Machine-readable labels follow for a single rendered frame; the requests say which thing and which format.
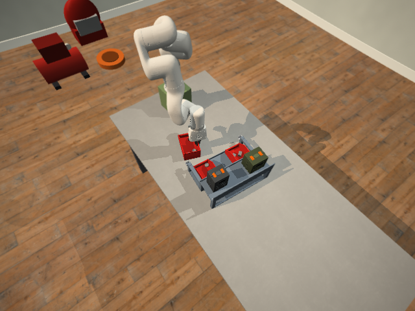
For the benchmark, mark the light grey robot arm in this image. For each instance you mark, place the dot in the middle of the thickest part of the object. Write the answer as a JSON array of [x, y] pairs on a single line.
[[164, 36]]

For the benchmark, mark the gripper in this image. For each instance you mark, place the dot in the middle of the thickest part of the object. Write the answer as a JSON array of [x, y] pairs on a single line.
[[197, 136]]

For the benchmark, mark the grey metal shelf rack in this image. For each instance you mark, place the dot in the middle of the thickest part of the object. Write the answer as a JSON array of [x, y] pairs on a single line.
[[239, 179]]

